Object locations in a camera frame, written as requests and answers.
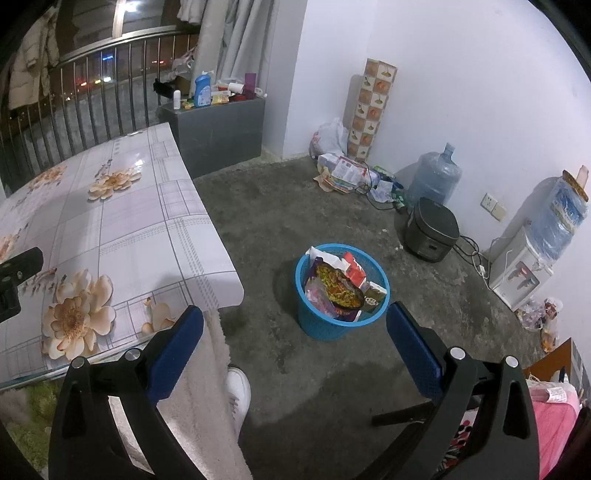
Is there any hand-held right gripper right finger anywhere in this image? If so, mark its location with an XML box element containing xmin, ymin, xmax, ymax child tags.
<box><xmin>365</xmin><ymin>302</ymin><xmax>541</xmax><ymax>480</ymax></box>

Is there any patterned cloth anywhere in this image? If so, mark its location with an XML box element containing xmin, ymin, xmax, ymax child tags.
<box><xmin>438</xmin><ymin>408</ymin><xmax>483</xmax><ymax>480</ymax></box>

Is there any white shoe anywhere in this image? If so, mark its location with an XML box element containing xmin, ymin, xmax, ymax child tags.
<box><xmin>225</xmin><ymin>364</ymin><xmax>252</xmax><ymax>437</ymax></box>

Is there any clear bag of snacks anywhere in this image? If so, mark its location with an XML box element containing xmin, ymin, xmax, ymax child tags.
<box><xmin>515</xmin><ymin>298</ymin><xmax>565</xmax><ymax>354</ymax></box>

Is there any black stand leg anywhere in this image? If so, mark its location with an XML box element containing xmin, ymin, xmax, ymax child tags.
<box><xmin>372</xmin><ymin>399</ymin><xmax>437</xmax><ymax>428</ymax></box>

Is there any wall socket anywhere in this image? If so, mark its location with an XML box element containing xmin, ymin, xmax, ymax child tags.
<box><xmin>480</xmin><ymin>192</ymin><xmax>508</xmax><ymax>222</ymax></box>

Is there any blue dispenser water jug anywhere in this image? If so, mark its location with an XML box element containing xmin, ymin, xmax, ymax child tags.
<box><xmin>530</xmin><ymin>167</ymin><xmax>591</xmax><ymax>261</ymax></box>

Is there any pink cloth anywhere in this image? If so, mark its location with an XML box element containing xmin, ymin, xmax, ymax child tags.
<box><xmin>526</xmin><ymin>381</ymin><xmax>583</xmax><ymax>480</ymax></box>

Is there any purple yellow snack bag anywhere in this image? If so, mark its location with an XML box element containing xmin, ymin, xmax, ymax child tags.
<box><xmin>316</xmin><ymin>263</ymin><xmax>365</xmax><ymax>321</ymax></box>

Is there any blue plastic basket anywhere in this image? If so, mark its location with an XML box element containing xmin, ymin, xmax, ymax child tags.
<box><xmin>295</xmin><ymin>244</ymin><xmax>390</xmax><ymax>342</ymax></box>

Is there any metal balcony railing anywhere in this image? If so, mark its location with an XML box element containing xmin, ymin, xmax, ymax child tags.
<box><xmin>0</xmin><ymin>25</ymin><xmax>199</xmax><ymax>195</ymax></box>

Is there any hanging beige jacket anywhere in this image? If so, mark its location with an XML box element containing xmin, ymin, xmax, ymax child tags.
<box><xmin>8</xmin><ymin>11</ymin><xmax>61</xmax><ymax>112</ymax></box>

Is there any grey curtain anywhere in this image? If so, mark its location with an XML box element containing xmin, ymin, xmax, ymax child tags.
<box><xmin>178</xmin><ymin>0</ymin><xmax>308</xmax><ymax>88</ymax></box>

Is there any clear plastic bag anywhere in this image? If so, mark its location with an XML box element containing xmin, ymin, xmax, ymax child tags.
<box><xmin>304</xmin><ymin>276</ymin><xmax>335</xmax><ymax>319</ymax></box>

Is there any pile of cartons and papers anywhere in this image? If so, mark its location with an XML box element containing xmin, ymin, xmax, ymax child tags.
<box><xmin>314</xmin><ymin>152</ymin><xmax>409</xmax><ymax>208</ymax></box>

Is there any grey cabinet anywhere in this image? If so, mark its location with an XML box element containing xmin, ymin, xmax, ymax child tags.
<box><xmin>159</xmin><ymin>96</ymin><xmax>267</xmax><ymax>180</ymax></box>

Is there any black rice cooker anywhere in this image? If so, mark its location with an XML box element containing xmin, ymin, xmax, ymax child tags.
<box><xmin>404</xmin><ymin>197</ymin><xmax>461</xmax><ymax>264</ymax></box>

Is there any red white snack bag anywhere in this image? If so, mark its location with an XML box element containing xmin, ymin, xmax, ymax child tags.
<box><xmin>307</xmin><ymin>247</ymin><xmax>368</xmax><ymax>289</ymax></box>

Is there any pale plastic bag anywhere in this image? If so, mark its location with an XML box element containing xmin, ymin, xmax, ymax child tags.
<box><xmin>171</xmin><ymin>48</ymin><xmax>199</xmax><ymax>77</ymax></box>

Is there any white water dispenser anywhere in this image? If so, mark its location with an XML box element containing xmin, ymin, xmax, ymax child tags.
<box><xmin>488</xmin><ymin>226</ymin><xmax>555</xmax><ymax>311</ymax></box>

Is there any white plastic bag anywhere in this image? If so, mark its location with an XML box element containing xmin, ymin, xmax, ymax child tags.
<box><xmin>308</xmin><ymin>117</ymin><xmax>349</xmax><ymax>160</ymax></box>

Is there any blue detergent bottle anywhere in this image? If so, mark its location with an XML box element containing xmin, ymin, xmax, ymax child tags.
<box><xmin>194</xmin><ymin>70</ymin><xmax>215</xmax><ymax>108</ymax></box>

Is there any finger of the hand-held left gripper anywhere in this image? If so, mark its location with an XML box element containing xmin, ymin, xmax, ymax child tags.
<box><xmin>0</xmin><ymin>247</ymin><xmax>44</xmax><ymax>324</ymax></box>

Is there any tall tile pattern box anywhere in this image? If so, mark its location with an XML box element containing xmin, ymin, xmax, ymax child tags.
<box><xmin>347</xmin><ymin>58</ymin><xmax>399</xmax><ymax>162</ymax></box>

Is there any brown wooden board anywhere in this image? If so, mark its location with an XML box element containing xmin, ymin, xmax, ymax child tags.
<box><xmin>524</xmin><ymin>337</ymin><xmax>573</xmax><ymax>384</ymax></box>

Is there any floral tablecloth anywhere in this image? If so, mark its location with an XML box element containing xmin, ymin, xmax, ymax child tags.
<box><xmin>0</xmin><ymin>122</ymin><xmax>245</xmax><ymax>393</ymax></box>

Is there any green fluffy blanket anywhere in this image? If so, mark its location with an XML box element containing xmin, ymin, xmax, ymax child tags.
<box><xmin>0</xmin><ymin>378</ymin><xmax>58</xmax><ymax>462</ymax></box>

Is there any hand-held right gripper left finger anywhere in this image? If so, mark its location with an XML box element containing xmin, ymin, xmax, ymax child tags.
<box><xmin>48</xmin><ymin>305</ymin><xmax>205</xmax><ymax>480</ymax></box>

